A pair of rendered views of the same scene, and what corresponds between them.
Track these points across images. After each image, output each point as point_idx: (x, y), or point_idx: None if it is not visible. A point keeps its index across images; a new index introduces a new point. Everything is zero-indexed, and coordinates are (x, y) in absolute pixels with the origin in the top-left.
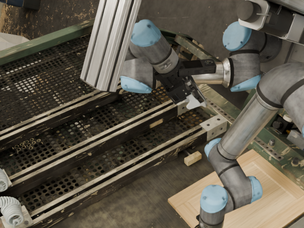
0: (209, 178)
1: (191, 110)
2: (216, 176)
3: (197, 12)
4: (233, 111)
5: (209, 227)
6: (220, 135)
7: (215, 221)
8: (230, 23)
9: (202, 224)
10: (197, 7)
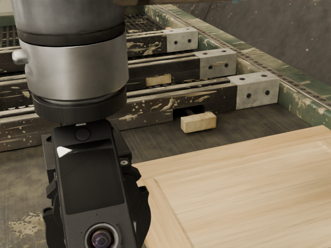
0: (217, 150)
1: (224, 77)
2: (234, 150)
3: (277, 31)
4: (295, 76)
5: (34, 59)
6: (263, 106)
7: (44, 6)
8: (317, 37)
9: (18, 52)
10: (278, 25)
